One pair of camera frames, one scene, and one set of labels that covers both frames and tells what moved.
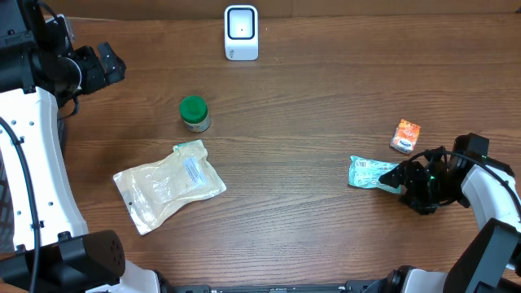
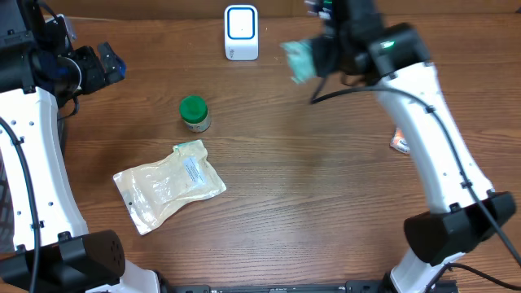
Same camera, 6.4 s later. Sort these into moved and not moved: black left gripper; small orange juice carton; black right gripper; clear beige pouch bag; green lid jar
Moved: black right gripper
Not moved: small orange juice carton; green lid jar; black left gripper; clear beige pouch bag
